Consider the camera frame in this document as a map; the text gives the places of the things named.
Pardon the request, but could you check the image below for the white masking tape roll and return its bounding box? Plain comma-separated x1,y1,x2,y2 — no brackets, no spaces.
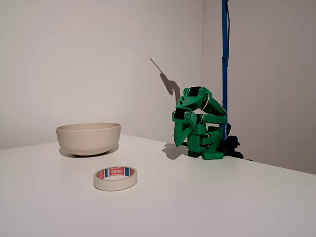
93,165,138,192

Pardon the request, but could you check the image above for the black pole clamp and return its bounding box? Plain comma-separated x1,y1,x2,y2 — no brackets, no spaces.
221,122,244,159

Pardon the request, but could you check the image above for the blue upright pole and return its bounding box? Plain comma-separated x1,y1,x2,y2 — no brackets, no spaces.
221,0,231,143

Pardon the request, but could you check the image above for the beige bowl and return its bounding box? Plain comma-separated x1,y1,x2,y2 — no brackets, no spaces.
55,122,122,157

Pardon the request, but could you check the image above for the black cable on pole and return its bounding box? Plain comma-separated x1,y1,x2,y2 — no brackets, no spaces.
226,0,231,65

